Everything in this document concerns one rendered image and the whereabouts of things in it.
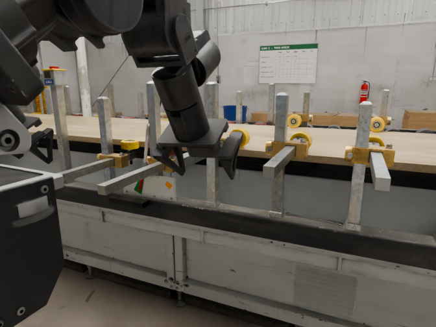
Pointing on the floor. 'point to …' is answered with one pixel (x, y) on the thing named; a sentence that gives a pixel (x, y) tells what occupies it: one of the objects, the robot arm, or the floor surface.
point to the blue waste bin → (230, 111)
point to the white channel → (83, 77)
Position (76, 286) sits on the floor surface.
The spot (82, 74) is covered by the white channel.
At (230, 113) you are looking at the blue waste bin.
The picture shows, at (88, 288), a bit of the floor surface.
